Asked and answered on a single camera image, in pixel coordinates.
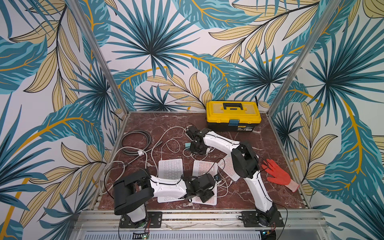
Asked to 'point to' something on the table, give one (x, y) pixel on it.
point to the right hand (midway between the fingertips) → (194, 152)
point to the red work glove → (279, 177)
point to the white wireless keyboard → (170, 169)
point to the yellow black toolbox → (232, 116)
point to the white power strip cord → (115, 149)
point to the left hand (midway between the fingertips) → (208, 192)
